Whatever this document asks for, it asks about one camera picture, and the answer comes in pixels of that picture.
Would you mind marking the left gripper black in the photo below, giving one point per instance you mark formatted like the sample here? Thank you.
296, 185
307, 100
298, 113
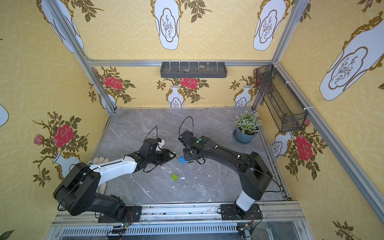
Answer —
162, 155

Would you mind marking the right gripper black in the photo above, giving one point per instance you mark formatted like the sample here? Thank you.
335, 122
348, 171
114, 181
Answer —
186, 153

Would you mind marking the blue lego brick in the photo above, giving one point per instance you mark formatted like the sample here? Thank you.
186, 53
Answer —
182, 160

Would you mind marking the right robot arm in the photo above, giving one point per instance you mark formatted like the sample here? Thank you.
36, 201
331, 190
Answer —
253, 172

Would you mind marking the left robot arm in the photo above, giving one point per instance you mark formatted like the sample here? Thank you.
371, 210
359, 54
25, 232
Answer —
77, 193

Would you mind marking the flat green lego plate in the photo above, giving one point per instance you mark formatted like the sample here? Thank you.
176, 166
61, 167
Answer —
174, 177

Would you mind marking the potted green plant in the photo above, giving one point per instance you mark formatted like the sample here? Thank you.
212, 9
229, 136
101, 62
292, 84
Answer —
248, 125

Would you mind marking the work gloves at wall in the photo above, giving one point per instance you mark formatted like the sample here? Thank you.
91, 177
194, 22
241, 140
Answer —
97, 163

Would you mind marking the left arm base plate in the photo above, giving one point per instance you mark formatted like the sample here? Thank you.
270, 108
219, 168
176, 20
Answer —
128, 214

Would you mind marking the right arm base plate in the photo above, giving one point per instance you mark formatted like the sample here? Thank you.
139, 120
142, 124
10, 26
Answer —
231, 212

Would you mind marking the grey wall shelf tray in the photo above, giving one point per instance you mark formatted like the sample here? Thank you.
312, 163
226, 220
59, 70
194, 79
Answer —
193, 69

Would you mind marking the black wire mesh basket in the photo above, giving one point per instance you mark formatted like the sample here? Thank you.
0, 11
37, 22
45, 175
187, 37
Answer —
286, 109

